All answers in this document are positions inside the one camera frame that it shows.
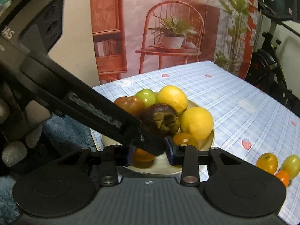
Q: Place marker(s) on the purple mangosteen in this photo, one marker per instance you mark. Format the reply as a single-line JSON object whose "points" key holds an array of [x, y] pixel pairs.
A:
{"points": [[161, 119]]}

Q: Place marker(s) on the yellow orange kumquat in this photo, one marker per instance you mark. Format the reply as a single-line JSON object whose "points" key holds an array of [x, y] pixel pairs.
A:
{"points": [[267, 162]]}

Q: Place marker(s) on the blue fluffy rug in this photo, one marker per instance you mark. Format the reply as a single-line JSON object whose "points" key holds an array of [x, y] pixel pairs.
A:
{"points": [[59, 137]]}

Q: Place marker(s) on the yellow lemon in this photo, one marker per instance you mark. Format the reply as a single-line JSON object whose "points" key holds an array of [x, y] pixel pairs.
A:
{"points": [[198, 122], [174, 97]]}

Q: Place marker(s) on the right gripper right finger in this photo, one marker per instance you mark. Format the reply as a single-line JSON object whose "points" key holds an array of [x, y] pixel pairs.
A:
{"points": [[189, 158]]}

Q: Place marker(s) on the green lime fruit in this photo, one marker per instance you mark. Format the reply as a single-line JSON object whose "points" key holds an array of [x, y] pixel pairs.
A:
{"points": [[147, 96]]}

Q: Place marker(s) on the black exercise bike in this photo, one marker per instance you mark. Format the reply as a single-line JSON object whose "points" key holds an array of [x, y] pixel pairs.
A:
{"points": [[265, 71]]}

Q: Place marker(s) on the red brown apple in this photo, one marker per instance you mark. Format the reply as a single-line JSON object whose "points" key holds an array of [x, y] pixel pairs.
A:
{"points": [[132, 105]]}

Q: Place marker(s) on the small green fruit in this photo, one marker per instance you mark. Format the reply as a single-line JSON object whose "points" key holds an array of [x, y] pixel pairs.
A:
{"points": [[291, 165]]}

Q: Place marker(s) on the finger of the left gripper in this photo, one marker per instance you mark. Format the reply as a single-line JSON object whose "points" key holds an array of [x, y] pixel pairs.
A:
{"points": [[150, 142]]}

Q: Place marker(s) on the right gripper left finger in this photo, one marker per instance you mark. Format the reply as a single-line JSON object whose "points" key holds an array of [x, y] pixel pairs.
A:
{"points": [[101, 166]]}

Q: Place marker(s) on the small orange mandarin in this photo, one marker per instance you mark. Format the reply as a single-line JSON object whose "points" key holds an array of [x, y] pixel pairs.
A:
{"points": [[185, 138]]}

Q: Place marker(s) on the gloved left hand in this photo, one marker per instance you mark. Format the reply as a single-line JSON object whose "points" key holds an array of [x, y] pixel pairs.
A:
{"points": [[20, 129]]}

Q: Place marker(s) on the bright orange kumquat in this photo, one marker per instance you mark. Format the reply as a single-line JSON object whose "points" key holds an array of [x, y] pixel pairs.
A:
{"points": [[284, 177]]}

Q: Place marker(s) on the pink printed wall tapestry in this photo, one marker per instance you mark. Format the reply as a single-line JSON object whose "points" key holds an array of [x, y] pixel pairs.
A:
{"points": [[137, 36]]}

